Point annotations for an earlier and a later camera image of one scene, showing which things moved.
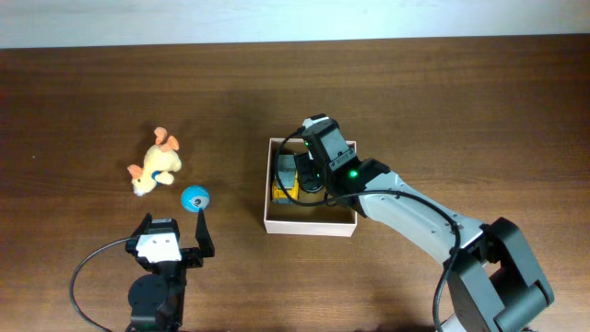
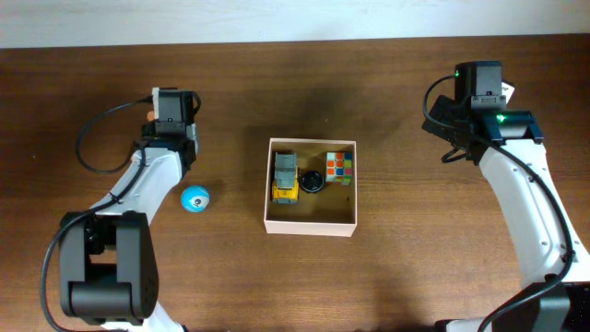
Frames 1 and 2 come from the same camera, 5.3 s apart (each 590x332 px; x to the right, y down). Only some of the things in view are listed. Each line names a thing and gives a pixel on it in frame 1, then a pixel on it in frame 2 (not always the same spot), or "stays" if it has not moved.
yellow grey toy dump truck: x=289 y=178 stays
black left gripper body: x=189 y=261 -> x=157 y=130
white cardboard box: x=281 y=218 stays
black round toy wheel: x=312 y=182 stays
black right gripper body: x=305 y=163 -> x=444 y=111
